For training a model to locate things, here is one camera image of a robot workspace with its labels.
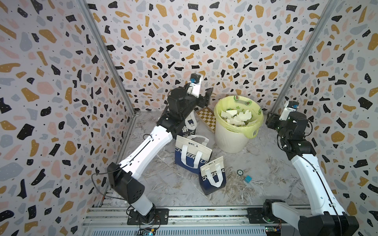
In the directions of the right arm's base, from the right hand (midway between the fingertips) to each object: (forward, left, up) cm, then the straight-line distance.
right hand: (275, 113), depth 72 cm
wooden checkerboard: (+28, +32, -33) cm, 53 cm away
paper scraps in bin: (+9, +16, -14) cm, 23 cm away
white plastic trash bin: (-2, +20, -21) cm, 29 cm away
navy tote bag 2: (-24, +31, -20) cm, 44 cm away
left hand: (+3, +35, +15) cm, 38 cm away
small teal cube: (-20, +9, -34) cm, 40 cm away
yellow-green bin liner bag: (+19, +12, -10) cm, 25 cm away
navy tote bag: (+10, +44, -19) cm, 48 cm away
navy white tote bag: (-14, +41, -15) cm, 46 cm away
